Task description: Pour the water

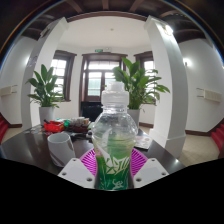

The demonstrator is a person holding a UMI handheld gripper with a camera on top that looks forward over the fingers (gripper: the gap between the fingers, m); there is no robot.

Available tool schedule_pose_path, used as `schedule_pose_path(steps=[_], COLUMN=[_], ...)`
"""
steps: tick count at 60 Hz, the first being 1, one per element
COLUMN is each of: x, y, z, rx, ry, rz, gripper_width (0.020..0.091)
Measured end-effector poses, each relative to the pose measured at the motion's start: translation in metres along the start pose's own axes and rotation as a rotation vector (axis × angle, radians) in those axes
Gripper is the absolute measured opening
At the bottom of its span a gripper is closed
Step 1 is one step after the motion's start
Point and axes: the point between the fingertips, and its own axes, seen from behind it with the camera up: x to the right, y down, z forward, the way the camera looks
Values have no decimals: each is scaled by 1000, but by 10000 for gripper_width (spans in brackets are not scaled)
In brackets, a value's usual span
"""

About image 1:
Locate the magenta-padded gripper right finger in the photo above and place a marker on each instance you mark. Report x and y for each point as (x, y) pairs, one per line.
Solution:
(150, 171)

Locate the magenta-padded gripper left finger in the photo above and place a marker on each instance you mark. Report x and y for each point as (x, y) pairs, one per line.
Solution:
(76, 171)

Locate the clear green-label drink bottle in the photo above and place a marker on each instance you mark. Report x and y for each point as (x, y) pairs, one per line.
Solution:
(114, 133)

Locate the white mug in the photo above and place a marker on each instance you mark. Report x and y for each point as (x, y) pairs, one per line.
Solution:
(60, 148)

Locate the printed paper leaflet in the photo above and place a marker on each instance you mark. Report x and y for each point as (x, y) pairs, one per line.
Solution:
(144, 141)

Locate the black flat case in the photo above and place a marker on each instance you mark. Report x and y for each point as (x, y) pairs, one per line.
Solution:
(80, 135)

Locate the tea tray with cups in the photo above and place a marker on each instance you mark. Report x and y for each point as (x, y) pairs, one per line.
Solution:
(79, 124)

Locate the black chair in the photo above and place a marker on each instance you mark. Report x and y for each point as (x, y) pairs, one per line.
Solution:
(90, 111)

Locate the red carpeted stairs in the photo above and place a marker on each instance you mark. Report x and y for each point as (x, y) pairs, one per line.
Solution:
(218, 136)
(3, 128)

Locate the small plant in white pot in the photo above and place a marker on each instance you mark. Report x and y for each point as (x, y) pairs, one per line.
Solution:
(45, 90)

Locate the large plant in white pot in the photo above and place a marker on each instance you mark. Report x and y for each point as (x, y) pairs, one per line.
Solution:
(140, 83)

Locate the dark wood double door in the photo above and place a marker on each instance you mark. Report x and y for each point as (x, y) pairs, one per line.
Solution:
(95, 76)

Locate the dark wood framed window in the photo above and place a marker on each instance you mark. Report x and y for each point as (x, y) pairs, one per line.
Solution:
(148, 65)
(59, 68)

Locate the green exit sign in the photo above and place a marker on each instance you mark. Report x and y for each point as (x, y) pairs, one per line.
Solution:
(98, 50)

